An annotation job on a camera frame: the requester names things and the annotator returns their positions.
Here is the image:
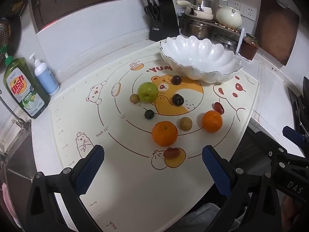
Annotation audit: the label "black knife block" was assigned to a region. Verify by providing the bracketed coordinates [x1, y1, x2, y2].
[149, 0, 180, 42]

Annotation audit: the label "corner pot rack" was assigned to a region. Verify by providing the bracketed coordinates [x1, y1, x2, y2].
[179, 14, 245, 55]

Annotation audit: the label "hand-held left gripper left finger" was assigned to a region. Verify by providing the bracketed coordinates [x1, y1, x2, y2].
[25, 144, 105, 232]

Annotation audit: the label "green apple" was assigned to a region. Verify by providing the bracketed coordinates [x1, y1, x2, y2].
[138, 82, 159, 102]

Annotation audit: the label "white scalloped bowl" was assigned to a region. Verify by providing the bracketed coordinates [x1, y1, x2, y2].
[159, 35, 242, 84]

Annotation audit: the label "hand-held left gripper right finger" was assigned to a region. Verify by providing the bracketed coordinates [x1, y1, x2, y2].
[202, 145, 283, 232]

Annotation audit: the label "white wall outlet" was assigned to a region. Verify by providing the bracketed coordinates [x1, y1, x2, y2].
[228, 0, 244, 12]
[243, 5, 257, 21]

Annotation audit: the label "steel sink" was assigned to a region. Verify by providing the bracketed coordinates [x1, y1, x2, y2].
[0, 116, 39, 223]

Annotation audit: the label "steel pot with lid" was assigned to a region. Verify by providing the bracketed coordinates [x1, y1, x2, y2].
[214, 35, 238, 52]

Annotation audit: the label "pink cloth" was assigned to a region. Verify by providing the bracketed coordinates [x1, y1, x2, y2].
[1, 182, 16, 225]

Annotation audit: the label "metal colander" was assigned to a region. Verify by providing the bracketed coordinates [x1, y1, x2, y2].
[0, 20, 12, 54]

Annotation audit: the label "person's grey trousers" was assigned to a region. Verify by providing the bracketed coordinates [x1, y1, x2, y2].
[177, 202, 222, 232]

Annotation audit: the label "brown cutting board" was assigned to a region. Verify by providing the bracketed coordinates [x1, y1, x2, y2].
[255, 0, 300, 66]

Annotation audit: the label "red sauce jar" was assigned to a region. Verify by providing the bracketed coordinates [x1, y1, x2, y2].
[240, 33, 259, 60]

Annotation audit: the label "white pump bottle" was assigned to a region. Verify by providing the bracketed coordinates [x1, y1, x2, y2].
[29, 53, 60, 96]

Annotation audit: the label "large steel pot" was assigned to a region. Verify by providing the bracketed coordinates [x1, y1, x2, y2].
[180, 17, 213, 40]

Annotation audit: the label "printed cartoon bear baking mat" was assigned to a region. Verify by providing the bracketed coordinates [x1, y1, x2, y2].
[49, 40, 260, 232]

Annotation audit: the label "orange mandarin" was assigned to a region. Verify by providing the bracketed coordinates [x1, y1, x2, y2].
[202, 110, 223, 133]
[152, 121, 178, 147]

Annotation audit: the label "black kitchen scissors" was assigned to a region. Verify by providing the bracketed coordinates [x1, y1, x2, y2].
[144, 5, 162, 23]

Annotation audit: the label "person's right forearm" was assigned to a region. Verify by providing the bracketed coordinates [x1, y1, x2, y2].
[281, 194, 306, 225]

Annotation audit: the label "white saucepan with handle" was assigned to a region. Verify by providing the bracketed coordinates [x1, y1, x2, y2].
[176, 0, 214, 21]

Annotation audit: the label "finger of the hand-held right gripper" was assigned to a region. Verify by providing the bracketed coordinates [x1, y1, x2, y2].
[264, 126, 309, 172]

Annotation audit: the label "cream round teapot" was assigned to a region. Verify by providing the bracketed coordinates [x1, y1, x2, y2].
[216, 5, 242, 29]

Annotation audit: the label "black gas stove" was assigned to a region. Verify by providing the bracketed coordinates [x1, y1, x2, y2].
[287, 76, 309, 136]

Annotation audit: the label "large tan longan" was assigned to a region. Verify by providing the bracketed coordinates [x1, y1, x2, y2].
[179, 117, 193, 131]

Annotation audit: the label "small steel pot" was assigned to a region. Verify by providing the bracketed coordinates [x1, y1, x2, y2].
[188, 0, 212, 8]

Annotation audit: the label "green dish soap bottle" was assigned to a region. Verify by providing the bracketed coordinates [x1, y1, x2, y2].
[3, 49, 51, 119]

